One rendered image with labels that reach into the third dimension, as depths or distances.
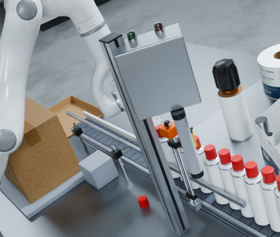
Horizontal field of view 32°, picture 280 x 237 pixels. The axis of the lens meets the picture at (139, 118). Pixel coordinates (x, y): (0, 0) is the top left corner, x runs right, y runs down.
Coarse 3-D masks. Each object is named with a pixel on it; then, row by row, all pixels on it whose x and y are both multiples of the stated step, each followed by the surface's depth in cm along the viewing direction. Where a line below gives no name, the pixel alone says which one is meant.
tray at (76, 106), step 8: (72, 96) 252; (56, 104) 250; (64, 104) 252; (72, 104) 252; (80, 104) 249; (88, 104) 239; (56, 112) 250; (64, 112) 247; (72, 112) 244; (80, 112) 241; (88, 112) 238; (96, 112) 236; (64, 120) 239; (72, 120) 237; (64, 128) 232
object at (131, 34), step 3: (132, 30) 120; (129, 33) 119; (132, 33) 119; (135, 33) 119; (129, 36) 119; (132, 36) 119; (135, 36) 119; (129, 39) 119; (132, 39) 119; (135, 39) 119
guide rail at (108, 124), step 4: (84, 112) 222; (88, 116) 219; (92, 116) 216; (96, 120) 214; (100, 120) 210; (104, 124) 208; (108, 124) 205; (112, 128) 203; (116, 128) 200; (120, 128) 199; (120, 132) 198; (124, 132) 196; (128, 132) 195; (128, 136) 194; (132, 136) 191; (136, 140) 190
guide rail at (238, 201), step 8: (80, 120) 207; (96, 128) 196; (112, 136) 186; (128, 144) 178; (176, 168) 157; (200, 184) 148; (208, 184) 145; (216, 192) 142; (224, 192) 140; (232, 200) 137; (240, 200) 135
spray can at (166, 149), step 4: (160, 124) 159; (156, 128) 157; (160, 136) 158; (160, 140) 158; (164, 140) 158; (164, 144) 158; (164, 148) 159; (168, 148) 159; (164, 152) 160; (168, 152) 160; (168, 156) 161; (172, 156) 161; (168, 160) 162; (172, 160) 162; (172, 164) 162; (172, 172) 164; (172, 176) 166; (176, 176) 165
